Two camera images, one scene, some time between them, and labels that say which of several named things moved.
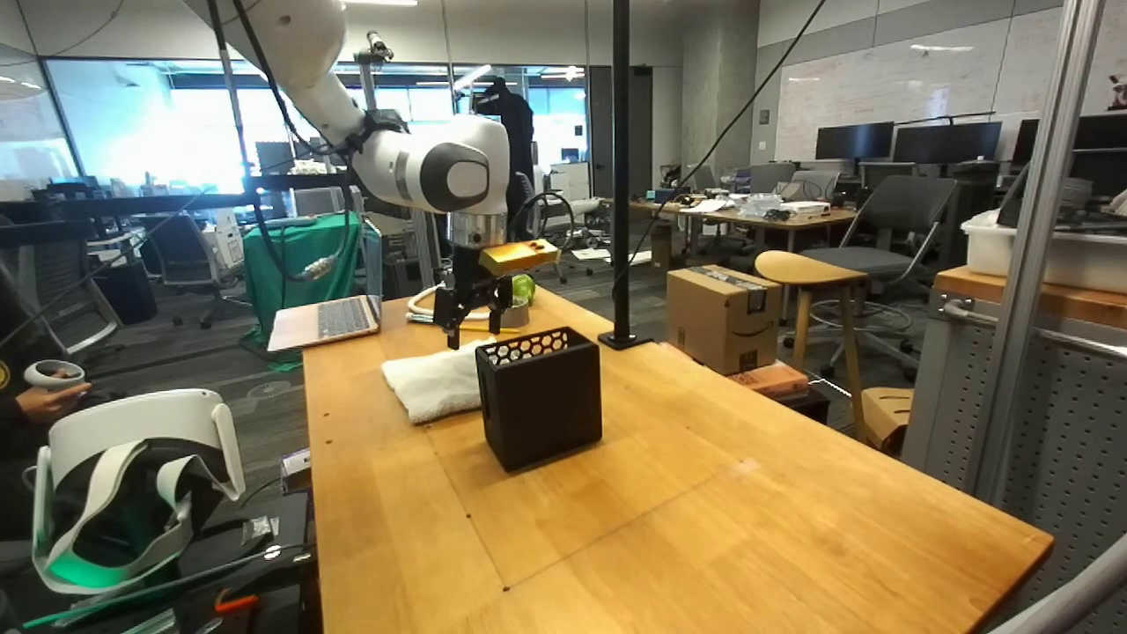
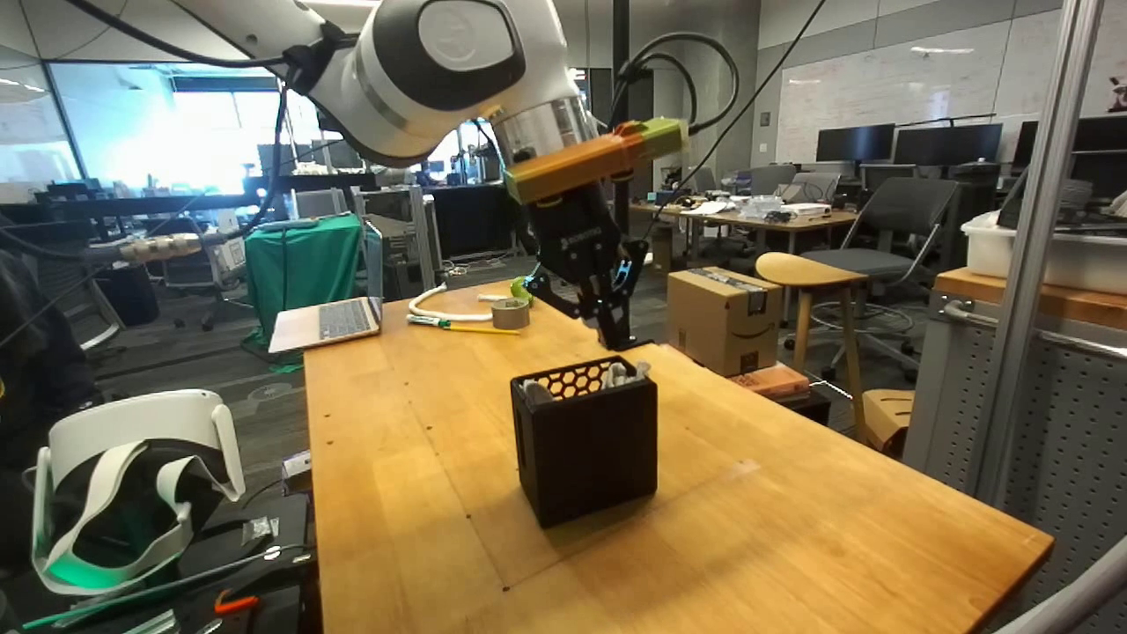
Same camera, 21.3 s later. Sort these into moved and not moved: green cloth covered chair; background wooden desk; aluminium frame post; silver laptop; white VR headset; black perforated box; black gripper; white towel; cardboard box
Moved: black perforated box; black gripper; white towel
Not moved: silver laptop; cardboard box; background wooden desk; green cloth covered chair; aluminium frame post; white VR headset
